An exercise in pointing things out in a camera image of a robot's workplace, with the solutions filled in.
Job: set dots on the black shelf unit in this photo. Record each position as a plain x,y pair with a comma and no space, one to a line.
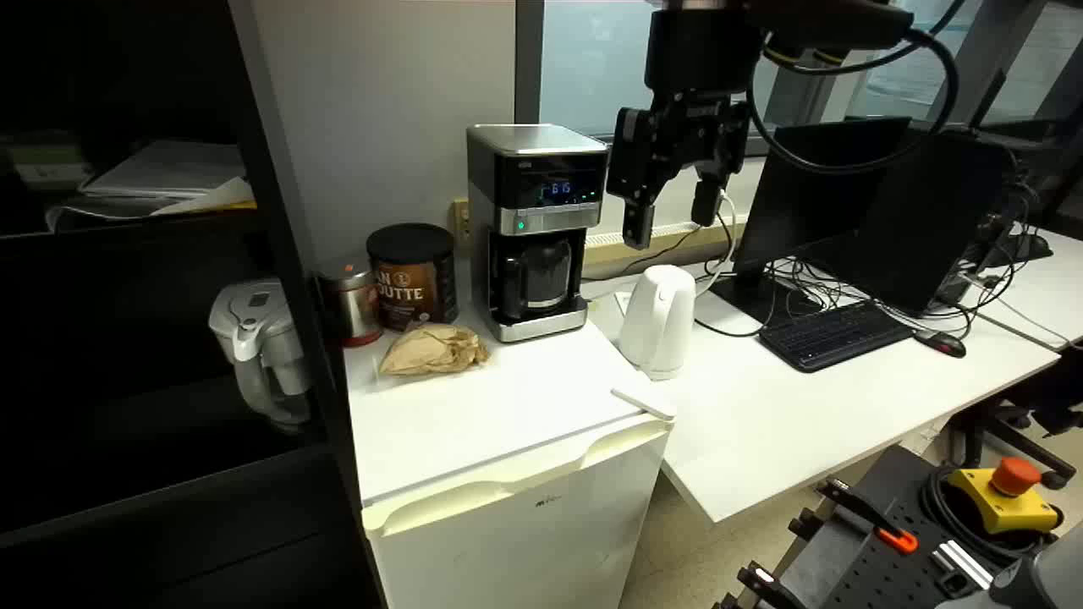
147,316

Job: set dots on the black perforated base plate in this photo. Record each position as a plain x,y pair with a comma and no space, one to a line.
867,559

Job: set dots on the black silver coffee machine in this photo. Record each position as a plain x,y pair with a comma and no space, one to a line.
536,213

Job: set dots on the black coffee powder can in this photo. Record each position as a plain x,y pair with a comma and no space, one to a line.
410,275

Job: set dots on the black computer mouse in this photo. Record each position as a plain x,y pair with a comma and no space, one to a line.
941,344

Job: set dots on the white wall socket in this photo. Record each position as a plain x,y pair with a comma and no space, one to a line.
458,220

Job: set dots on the stack of white papers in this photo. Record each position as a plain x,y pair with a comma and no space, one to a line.
157,181

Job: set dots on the small red silver tin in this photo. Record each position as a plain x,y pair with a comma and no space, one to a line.
356,302

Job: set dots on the white electric kettle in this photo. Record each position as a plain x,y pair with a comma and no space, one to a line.
659,320

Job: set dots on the black keyboard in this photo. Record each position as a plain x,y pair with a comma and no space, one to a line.
834,336

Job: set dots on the yellow emergency stop button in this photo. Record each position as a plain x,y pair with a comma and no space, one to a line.
1006,493

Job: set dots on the brown crumpled paper bag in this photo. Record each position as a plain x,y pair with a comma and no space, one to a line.
431,354

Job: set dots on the white mini fridge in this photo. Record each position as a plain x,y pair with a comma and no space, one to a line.
509,484

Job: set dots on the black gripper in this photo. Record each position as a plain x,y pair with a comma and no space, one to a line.
700,119

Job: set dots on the black computer monitor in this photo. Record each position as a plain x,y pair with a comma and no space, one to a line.
881,213

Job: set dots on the glass coffee carafe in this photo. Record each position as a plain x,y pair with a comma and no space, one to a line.
534,277

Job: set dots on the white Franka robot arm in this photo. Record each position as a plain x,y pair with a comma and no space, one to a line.
814,25

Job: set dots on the black office chair base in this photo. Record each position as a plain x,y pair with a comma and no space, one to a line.
1019,435

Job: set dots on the white water filter jug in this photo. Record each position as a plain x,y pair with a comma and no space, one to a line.
261,344

